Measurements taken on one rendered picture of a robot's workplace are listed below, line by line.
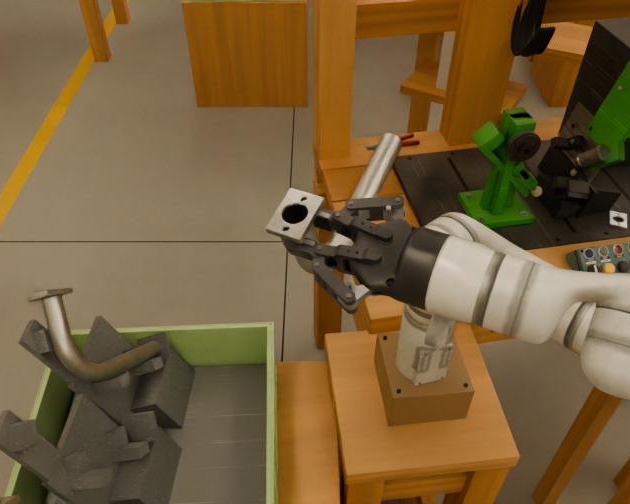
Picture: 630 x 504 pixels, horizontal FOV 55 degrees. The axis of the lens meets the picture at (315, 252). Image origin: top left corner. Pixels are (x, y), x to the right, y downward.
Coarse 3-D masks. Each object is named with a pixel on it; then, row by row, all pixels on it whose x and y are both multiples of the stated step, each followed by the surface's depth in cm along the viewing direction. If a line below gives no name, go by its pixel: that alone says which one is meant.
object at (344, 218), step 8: (336, 216) 60; (344, 216) 60; (352, 216) 60; (344, 224) 60; (352, 224) 59; (360, 224) 59; (368, 224) 59; (376, 224) 59; (344, 232) 62; (352, 232) 60; (368, 232) 58; (376, 232) 58; (384, 232) 58; (392, 232) 58; (352, 240) 62; (384, 240) 58
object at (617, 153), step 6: (612, 144) 137; (618, 144) 135; (612, 150) 137; (618, 150) 135; (624, 150) 135; (612, 156) 137; (618, 156) 135; (624, 156) 135; (600, 162) 140; (606, 162) 138; (612, 162) 137; (588, 168) 143; (594, 168) 142
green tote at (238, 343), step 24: (72, 336) 115; (144, 336) 117; (168, 336) 117; (192, 336) 117; (216, 336) 118; (240, 336) 118; (264, 336) 119; (192, 360) 123; (216, 360) 123; (240, 360) 124; (264, 360) 124; (48, 384) 108; (48, 408) 107; (48, 432) 107; (24, 480) 97
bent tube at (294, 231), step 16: (384, 144) 79; (400, 144) 79; (384, 160) 78; (368, 176) 77; (384, 176) 77; (288, 192) 61; (304, 192) 61; (368, 192) 76; (288, 208) 61; (304, 208) 61; (320, 208) 60; (272, 224) 59; (288, 224) 59; (304, 224) 59; (336, 240) 73
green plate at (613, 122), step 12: (624, 72) 135; (624, 84) 135; (612, 96) 138; (624, 96) 135; (600, 108) 141; (612, 108) 138; (624, 108) 134; (600, 120) 141; (612, 120) 138; (624, 120) 134; (588, 132) 145; (600, 132) 141; (612, 132) 137; (624, 132) 134; (600, 144) 141
